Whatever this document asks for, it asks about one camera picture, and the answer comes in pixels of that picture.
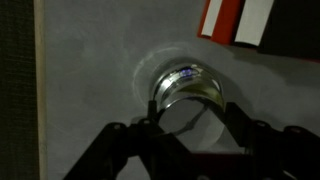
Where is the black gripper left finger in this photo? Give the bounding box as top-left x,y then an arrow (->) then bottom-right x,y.
63,99 -> 201,180

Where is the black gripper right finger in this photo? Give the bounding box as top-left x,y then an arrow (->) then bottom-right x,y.
222,101 -> 320,180

